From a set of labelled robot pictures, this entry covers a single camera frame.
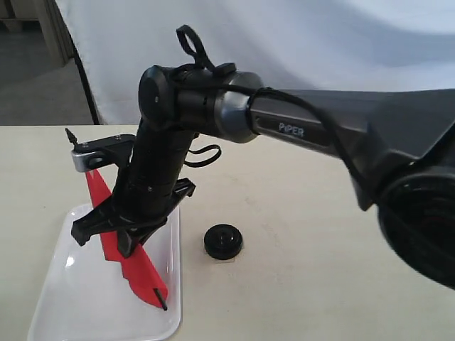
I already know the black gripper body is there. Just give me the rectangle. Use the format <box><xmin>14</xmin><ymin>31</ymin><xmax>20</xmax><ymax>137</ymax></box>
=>
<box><xmin>109</xmin><ymin>124</ymin><xmax>195</xmax><ymax>222</ymax></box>

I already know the red flag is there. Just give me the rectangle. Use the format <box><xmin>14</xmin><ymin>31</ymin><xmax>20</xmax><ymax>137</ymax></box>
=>
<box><xmin>65</xmin><ymin>129</ymin><xmax>169</xmax><ymax>312</ymax></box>

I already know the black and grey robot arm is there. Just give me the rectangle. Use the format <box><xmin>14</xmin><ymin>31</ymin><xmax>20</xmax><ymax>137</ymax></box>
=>
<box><xmin>71</xmin><ymin>65</ymin><xmax>454</xmax><ymax>288</ymax></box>

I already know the black round flag base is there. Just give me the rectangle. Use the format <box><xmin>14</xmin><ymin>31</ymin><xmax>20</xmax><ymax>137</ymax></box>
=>
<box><xmin>203</xmin><ymin>224</ymin><xmax>243</xmax><ymax>261</ymax></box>

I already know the white plastic tray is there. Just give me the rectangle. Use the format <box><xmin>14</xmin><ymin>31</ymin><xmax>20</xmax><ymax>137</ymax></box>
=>
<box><xmin>28</xmin><ymin>204</ymin><xmax>182</xmax><ymax>340</ymax></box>

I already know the black backdrop stand pole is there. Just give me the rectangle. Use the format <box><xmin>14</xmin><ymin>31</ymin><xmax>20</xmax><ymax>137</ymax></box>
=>
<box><xmin>74</xmin><ymin>51</ymin><xmax>100</xmax><ymax>125</ymax></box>

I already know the beige cabinet in background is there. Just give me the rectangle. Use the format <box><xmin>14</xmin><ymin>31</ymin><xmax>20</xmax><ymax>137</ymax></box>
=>
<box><xmin>1</xmin><ymin>0</ymin><xmax>73</xmax><ymax>67</ymax></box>

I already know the white backdrop cloth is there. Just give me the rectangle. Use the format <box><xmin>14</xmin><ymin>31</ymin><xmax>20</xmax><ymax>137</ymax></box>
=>
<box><xmin>58</xmin><ymin>0</ymin><xmax>454</xmax><ymax>125</ymax></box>

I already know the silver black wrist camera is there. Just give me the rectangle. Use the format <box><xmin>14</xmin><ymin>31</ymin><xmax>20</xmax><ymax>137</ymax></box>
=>
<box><xmin>71</xmin><ymin>134</ymin><xmax>136</xmax><ymax>173</ymax></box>

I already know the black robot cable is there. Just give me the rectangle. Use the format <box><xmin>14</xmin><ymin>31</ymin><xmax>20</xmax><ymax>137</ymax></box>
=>
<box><xmin>176</xmin><ymin>24</ymin><xmax>360</xmax><ymax>185</ymax></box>

